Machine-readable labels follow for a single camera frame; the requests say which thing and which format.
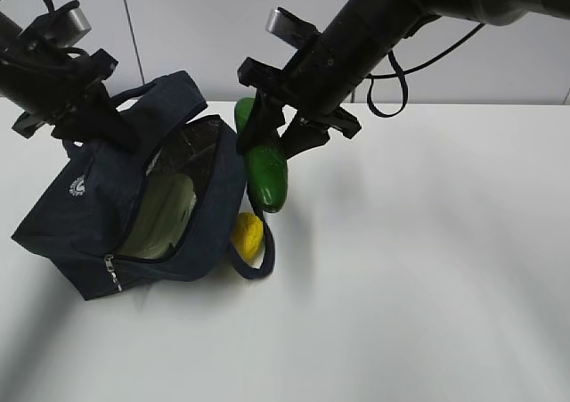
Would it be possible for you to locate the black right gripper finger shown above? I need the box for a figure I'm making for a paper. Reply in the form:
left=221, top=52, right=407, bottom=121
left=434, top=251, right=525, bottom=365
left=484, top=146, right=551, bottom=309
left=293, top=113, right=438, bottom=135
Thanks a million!
left=281, top=111, right=330, bottom=159
left=235, top=93, right=285, bottom=154

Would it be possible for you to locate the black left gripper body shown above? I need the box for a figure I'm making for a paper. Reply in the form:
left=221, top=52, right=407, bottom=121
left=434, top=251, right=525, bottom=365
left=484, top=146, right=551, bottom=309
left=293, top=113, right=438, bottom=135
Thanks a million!
left=11, top=49, right=118, bottom=138

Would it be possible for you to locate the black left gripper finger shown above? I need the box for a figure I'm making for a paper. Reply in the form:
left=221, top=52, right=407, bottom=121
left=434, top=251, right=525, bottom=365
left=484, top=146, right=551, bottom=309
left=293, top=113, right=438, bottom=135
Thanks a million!
left=86, top=83, right=140, bottom=152
left=51, top=108, right=89, bottom=143

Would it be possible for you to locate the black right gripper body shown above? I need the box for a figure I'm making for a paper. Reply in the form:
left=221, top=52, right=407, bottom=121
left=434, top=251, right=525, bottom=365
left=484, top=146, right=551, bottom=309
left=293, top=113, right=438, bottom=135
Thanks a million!
left=237, top=57, right=361, bottom=137

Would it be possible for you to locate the green cucumber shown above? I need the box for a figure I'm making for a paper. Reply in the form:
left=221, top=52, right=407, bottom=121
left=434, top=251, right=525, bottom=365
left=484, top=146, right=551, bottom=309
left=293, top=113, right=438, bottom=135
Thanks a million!
left=233, top=96, right=289, bottom=213

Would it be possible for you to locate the green lidded glass container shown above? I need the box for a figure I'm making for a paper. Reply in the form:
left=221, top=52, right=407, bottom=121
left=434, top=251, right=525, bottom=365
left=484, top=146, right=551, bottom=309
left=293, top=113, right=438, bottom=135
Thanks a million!
left=116, top=172, right=197, bottom=260

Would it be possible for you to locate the dark navy lunch bag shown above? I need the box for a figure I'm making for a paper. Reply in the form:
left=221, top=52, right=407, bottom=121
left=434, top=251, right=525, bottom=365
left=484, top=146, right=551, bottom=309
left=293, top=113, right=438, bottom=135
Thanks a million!
left=12, top=71, right=275, bottom=300

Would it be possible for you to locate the yellow lemon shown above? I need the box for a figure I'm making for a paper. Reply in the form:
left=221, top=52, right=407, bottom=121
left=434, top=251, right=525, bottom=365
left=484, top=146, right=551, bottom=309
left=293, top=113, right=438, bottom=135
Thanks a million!
left=232, top=212, right=264, bottom=266

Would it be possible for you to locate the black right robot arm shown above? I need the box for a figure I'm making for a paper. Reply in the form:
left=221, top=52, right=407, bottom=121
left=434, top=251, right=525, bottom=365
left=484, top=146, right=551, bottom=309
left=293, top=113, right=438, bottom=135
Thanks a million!
left=237, top=0, right=569, bottom=158

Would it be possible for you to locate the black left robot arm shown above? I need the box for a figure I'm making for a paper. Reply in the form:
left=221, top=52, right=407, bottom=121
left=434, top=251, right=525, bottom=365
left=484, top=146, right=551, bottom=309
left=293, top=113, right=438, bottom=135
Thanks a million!
left=1, top=1, right=139, bottom=152

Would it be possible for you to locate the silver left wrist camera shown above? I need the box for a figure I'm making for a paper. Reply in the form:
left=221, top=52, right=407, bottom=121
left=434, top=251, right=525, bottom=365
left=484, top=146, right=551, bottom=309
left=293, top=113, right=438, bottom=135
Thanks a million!
left=18, top=0, right=92, bottom=48

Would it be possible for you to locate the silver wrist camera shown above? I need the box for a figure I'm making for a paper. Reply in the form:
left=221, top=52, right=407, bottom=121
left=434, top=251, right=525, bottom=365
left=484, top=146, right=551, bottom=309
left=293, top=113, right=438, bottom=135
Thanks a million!
left=265, top=7, right=320, bottom=49
left=18, top=0, right=92, bottom=48

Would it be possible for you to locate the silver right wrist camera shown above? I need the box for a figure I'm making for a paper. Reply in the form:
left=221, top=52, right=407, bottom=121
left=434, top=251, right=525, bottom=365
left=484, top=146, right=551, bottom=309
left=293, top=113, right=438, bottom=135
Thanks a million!
left=265, top=7, right=320, bottom=49

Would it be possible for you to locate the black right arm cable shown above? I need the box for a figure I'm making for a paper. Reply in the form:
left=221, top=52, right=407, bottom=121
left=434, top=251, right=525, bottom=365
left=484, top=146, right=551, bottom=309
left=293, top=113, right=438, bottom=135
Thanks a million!
left=365, top=18, right=486, bottom=119

